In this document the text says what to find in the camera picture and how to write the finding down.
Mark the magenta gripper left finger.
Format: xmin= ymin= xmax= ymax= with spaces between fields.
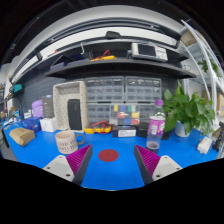
xmin=44 ymin=145 xmax=93 ymax=185

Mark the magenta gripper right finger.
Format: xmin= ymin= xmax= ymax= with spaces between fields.
xmin=134 ymin=145 xmax=182 ymax=185

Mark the beige patterned ceramic mug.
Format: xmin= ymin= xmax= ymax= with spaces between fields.
xmin=55 ymin=130 xmax=85 ymax=155

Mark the red round coaster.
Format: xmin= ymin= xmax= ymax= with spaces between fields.
xmin=98 ymin=149 xmax=119 ymax=162

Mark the clear bottle purple cap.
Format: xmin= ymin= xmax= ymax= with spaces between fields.
xmin=146 ymin=100 xmax=166 ymax=154

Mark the white plant pot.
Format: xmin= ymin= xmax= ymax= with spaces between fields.
xmin=175 ymin=121 xmax=188 ymax=137

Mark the black box white label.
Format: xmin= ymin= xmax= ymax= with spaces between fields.
xmin=112 ymin=125 xmax=136 ymax=137

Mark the white small box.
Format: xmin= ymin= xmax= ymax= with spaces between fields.
xmin=40 ymin=118 xmax=58 ymax=132

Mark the white power adapter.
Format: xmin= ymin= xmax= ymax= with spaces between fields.
xmin=197 ymin=137 xmax=212 ymax=154

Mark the brown cardboard box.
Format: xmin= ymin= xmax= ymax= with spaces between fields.
xmin=10 ymin=127 xmax=35 ymax=146

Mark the blue small box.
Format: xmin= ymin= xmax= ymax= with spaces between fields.
xmin=22 ymin=117 xmax=41 ymax=133

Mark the black rectangular device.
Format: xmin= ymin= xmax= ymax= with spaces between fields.
xmin=67 ymin=99 xmax=82 ymax=130

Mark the lower parts drawer cabinet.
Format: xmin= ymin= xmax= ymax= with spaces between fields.
xmin=87 ymin=103 xmax=155 ymax=125

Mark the parts drawer cabinet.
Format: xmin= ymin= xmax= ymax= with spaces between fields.
xmin=125 ymin=76 xmax=162 ymax=102
xmin=85 ymin=76 xmax=124 ymax=102
xmin=87 ymin=103 xmax=155 ymax=125

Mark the grey tall box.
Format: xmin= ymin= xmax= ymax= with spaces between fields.
xmin=42 ymin=95 xmax=54 ymax=118

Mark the green potted plant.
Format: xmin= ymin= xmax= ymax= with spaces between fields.
xmin=163 ymin=84 xmax=215 ymax=135

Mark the purple plastic bag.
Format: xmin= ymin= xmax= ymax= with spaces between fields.
xmin=32 ymin=99 xmax=43 ymax=117

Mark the white pegboard tray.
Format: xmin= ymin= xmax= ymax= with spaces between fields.
xmin=53 ymin=81 xmax=88 ymax=133

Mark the upper right parts drawer cabinet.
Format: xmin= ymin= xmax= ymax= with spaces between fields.
xmin=125 ymin=76 xmax=162 ymax=102

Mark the upper left parts drawer cabinet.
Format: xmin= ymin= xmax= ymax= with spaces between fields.
xmin=85 ymin=76 xmax=124 ymax=102

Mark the dark grey shelf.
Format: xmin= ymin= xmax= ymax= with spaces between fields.
xmin=45 ymin=59 xmax=196 ymax=79

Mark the white oscilloscope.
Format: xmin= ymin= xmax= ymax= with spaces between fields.
xmin=131 ymin=43 xmax=168 ymax=62

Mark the yellow tool on shelf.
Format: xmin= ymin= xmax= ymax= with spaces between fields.
xmin=94 ymin=50 xmax=115 ymax=61

